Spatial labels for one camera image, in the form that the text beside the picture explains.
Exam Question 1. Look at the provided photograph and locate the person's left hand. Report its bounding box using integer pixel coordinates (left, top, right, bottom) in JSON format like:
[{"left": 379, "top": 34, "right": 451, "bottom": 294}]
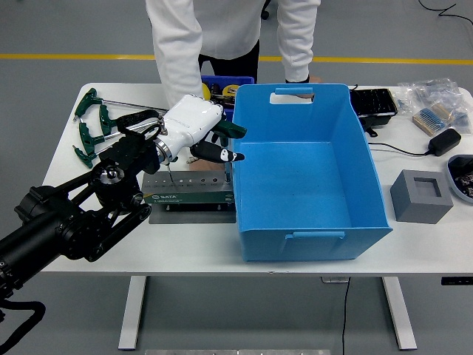
[{"left": 285, "top": 75, "right": 323, "bottom": 100}]

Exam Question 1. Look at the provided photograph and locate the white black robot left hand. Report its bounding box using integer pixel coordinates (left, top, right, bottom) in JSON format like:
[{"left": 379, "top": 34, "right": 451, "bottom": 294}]
[{"left": 158, "top": 94, "right": 246, "bottom": 164}]

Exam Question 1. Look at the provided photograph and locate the large green T-handle hex key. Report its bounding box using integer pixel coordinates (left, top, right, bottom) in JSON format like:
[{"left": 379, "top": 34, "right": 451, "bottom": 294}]
[{"left": 212, "top": 118, "right": 248, "bottom": 185}]

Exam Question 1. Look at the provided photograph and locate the metal hex key holder stand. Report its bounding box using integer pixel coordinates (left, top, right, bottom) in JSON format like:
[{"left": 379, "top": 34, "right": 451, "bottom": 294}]
[{"left": 142, "top": 169, "right": 237, "bottom": 225}]

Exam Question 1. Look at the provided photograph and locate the large blue plastic box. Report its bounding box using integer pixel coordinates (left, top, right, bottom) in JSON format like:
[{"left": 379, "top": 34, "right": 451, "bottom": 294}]
[{"left": 231, "top": 83, "right": 394, "bottom": 263}]

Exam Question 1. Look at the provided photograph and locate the grey cube box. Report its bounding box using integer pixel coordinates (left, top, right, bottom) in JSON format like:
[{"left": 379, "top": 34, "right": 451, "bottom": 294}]
[{"left": 389, "top": 169, "right": 455, "bottom": 225}]

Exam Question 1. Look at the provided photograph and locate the small blue parts bin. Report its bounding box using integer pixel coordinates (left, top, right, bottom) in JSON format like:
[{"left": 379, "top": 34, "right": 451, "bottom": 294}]
[{"left": 201, "top": 75, "right": 256, "bottom": 120}]

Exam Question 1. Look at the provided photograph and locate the black plastic tray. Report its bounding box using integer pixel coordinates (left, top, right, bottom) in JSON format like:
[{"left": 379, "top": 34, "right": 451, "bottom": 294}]
[{"left": 349, "top": 87, "right": 399, "bottom": 127}]

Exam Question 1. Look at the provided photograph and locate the person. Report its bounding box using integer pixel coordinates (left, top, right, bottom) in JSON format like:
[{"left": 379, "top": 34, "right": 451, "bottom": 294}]
[{"left": 145, "top": 0, "right": 323, "bottom": 103}]

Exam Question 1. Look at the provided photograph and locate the clear plastic bag of parts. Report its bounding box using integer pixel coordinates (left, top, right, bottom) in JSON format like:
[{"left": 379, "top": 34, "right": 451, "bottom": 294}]
[{"left": 397, "top": 77, "right": 465, "bottom": 108}]

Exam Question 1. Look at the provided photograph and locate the resistor tape strip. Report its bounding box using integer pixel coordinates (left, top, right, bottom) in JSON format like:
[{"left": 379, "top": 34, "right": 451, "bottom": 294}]
[{"left": 412, "top": 103, "right": 456, "bottom": 135}]

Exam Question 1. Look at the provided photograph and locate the black power adapter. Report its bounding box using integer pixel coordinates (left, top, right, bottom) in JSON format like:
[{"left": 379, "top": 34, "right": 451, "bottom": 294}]
[{"left": 428, "top": 128, "right": 463, "bottom": 157}]

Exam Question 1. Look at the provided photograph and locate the clear bag with blue parts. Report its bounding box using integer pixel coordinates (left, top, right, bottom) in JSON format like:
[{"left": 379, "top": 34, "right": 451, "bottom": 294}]
[{"left": 449, "top": 99, "right": 473, "bottom": 134}]

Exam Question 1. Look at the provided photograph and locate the blue rimmed bowl of parts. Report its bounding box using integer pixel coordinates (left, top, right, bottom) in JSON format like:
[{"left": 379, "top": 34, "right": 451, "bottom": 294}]
[{"left": 446, "top": 155, "right": 473, "bottom": 206}]

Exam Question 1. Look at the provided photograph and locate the white table leg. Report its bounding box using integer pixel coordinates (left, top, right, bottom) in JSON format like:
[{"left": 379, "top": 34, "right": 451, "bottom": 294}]
[
  {"left": 382, "top": 276, "right": 418, "bottom": 351},
  {"left": 118, "top": 275, "right": 147, "bottom": 351}
]

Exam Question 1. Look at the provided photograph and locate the black adapter cable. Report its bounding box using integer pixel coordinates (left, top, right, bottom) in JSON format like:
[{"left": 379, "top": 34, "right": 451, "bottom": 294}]
[{"left": 368, "top": 142, "right": 432, "bottom": 157}]

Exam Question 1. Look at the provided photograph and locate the black floor cable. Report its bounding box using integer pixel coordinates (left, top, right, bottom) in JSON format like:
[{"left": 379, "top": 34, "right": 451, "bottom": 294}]
[{"left": 417, "top": 0, "right": 473, "bottom": 30}]

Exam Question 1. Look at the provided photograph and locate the black cable under table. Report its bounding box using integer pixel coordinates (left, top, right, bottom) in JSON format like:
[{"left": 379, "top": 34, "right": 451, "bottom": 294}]
[{"left": 341, "top": 277, "right": 351, "bottom": 355}]

